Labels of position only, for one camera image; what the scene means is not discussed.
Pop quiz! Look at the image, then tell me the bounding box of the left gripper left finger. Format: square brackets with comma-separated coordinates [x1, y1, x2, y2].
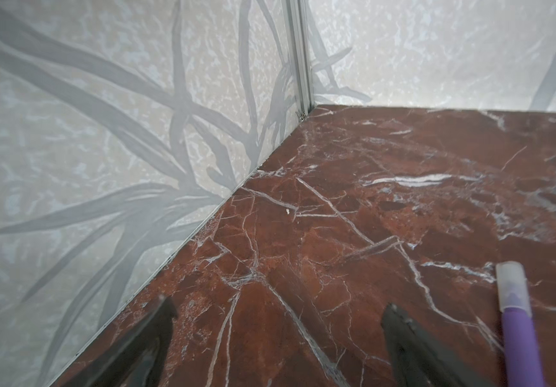
[65, 295, 178, 386]

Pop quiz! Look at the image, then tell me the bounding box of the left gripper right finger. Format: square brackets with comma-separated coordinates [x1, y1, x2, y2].
[381, 303, 492, 387]

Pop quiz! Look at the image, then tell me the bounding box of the purple highlighter pen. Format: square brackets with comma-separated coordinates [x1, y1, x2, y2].
[495, 261, 545, 387]

